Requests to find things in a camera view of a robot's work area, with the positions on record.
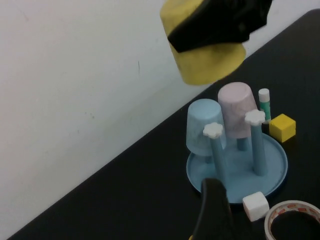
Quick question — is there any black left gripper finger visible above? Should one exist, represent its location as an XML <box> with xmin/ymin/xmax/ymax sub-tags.
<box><xmin>189</xmin><ymin>177</ymin><xmax>233</xmax><ymax>240</ymax></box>
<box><xmin>167</xmin><ymin>0</ymin><xmax>274</xmax><ymax>54</ymax></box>

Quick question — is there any yellow plastic cup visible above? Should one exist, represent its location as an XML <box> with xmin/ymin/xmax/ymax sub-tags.
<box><xmin>159</xmin><ymin>0</ymin><xmax>247</xmax><ymax>86</ymax></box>

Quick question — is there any blue cup stand with pegs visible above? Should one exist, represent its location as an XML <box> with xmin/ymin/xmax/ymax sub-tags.
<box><xmin>186</xmin><ymin>109</ymin><xmax>289</xmax><ymax>205</ymax></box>

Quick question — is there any pink marbled plastic cup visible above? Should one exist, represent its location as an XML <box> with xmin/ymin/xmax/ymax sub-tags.
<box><xmin>217</xmin><ymin>81</ymin><xmax>260</xmax><ymax>139</ymax></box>

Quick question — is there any light blue plastic cup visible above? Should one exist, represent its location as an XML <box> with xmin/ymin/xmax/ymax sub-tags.
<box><xmin>184</xmin><ymin>99</ymin><xmax>228</xmax><ymax>157</ymax></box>

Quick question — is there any white foam cube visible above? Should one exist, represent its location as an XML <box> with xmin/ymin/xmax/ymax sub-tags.
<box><xmin>241</xmin><ymin>191</ymin><xmax>270</xmax><ymax>222</ymax></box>

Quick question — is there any white double-sided tape roll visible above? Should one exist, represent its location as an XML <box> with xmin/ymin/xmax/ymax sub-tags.
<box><xmin>264</xmin><ymin>199</ymin><xmax>320</xmax><ymax>240</ymax></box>

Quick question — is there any white green glue stick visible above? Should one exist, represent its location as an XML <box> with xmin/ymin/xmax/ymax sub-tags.
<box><xmin>258</xmin><ymin>88</ymin><xmax>272</xmax><ymax>125</ymax></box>

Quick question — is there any yellow cube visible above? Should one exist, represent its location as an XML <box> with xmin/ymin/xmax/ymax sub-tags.
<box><xmin>268</xmin><ymin>113</ymin><xmax>297</xmax><ymax>143</ymax></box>

